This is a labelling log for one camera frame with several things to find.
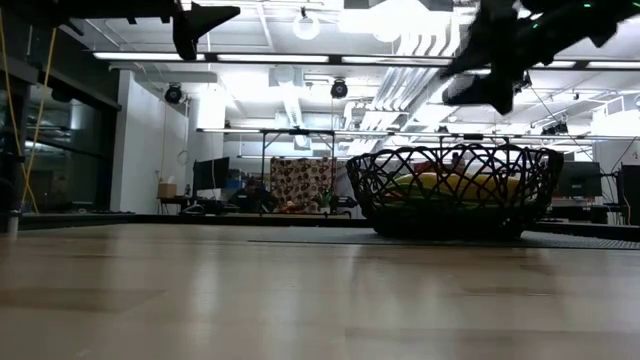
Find black crossbar with strip lights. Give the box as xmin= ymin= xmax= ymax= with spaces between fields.
xmin=84 ymin=48 xmax=640 ymax=72

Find black round ceiling lamp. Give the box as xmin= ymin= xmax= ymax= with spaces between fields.
xmin=329 ymin=77 xmax=350 ymax=100
xmin=163 ymin=82 xmax=184 ymax=105

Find black monitor edge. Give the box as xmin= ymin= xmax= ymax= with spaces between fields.
xmin=618 ymin=163 xmax=640 ymax=226

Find yellow cable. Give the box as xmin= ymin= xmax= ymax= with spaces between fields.
xmin=0 ymin=9 xmax=40 ymax=214
xmin=19 ymin=24 xmax=59 ymax=214

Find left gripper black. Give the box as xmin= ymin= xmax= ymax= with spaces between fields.
xmin=59 ymin=0 xmax=242 ymax=62

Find black background rig frame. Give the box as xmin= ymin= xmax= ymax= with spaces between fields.
xmin=196 ymin=127 xmax=640 ymax=217

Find brown floral patterned quilt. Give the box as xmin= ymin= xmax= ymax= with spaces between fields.
xmin=269 ymin=156 xmax=339 ymax=214

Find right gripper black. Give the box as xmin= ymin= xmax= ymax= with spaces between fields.
xmin=442 ymin=0 xmax=640 ymax=116

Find small green plant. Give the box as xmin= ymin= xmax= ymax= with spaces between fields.
xmin=309 ymin=188 xmax=335 ymax=215

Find yellow toy banana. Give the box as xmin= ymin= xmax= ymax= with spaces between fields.
xmin=392 ymin=171 xmax=524 ymax=202

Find white cylindrical post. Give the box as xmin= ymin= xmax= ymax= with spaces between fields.
xmin=5 ymin=209 xmax=21 ymax=239

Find person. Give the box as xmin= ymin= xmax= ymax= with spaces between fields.
xmin=230 ymin=178 xmax=277 ymax=214

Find green onion bunch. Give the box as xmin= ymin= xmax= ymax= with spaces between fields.
xmin=379 ymin=189 xmax=536 ymax=216

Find black wide monitor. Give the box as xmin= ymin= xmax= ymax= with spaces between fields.
xmin=553 ymin=160 xmax=604 ymax=199

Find black woven wire basket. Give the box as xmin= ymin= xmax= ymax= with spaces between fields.
xmin=342 ymin=142 xmax=565 ymax=242

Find small black track lights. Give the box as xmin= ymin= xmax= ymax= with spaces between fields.
xmin=541 ymin=121 xmax=570 ymax=137

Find white ceiling pipes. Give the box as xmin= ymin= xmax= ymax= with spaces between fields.
xmin=349 ymin=27 xmax=464 ymax=156

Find white hanging ring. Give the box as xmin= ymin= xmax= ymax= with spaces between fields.
xmin=291 ymin=12 xmax=322 ymax=42

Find black dark monitor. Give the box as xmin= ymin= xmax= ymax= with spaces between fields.
xmin=192 ymin=156 xmax=231 ymax=192

